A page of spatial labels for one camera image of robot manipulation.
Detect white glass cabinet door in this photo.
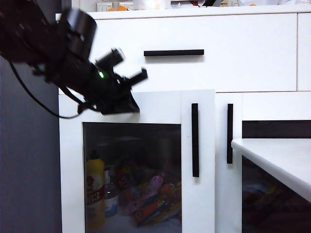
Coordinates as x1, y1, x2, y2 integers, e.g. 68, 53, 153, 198
214, 91, 311, 233
58, 89, 216, 233

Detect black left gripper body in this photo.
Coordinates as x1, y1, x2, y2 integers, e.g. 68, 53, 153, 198
80, 62, 133, 115

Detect wide white drawer front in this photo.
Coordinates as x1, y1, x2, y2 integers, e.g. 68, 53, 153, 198
56, 14, 297, 94

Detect yellow detergent bottle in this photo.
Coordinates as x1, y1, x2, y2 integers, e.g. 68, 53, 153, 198
86, 150, 105, 229

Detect clear plastic bag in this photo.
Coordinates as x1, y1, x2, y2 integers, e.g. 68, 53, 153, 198
134, 0, 171, 11

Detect narrow white drawer front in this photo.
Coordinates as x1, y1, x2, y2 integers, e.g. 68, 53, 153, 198
297, 12, 311, 92

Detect white socket plates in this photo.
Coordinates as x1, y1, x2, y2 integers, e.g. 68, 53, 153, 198
96, 1, 134, 12

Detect clear sanitizer bottle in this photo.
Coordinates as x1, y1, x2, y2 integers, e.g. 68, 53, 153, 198
104, 169, 119, 218

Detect black vertical door handle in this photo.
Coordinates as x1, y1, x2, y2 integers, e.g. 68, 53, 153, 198
226, 103, 234, 165
191, 103, 200, 178

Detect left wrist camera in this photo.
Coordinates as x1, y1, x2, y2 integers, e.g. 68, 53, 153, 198
96, 48, 126, 72

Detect pink snack packet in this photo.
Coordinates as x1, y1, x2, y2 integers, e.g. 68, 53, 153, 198
126, 173, 166, 216

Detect white cabinet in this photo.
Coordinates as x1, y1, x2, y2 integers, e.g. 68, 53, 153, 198
55, 4, 311, 233

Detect red stick snack packet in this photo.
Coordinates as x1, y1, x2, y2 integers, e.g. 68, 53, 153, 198
116, 167, 133, 204

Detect long black drawer handle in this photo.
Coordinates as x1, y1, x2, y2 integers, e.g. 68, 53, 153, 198
143, 50, 205, 57

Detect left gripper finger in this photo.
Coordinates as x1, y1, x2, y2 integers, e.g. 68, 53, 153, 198
121, 68, 148, 87
101, 91, 140, 116

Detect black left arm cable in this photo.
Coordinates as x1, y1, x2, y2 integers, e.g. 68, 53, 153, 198
8, 60, 98, 119

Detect yellow noodle packet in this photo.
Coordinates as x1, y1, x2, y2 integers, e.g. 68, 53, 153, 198
157, 182, 182, 219

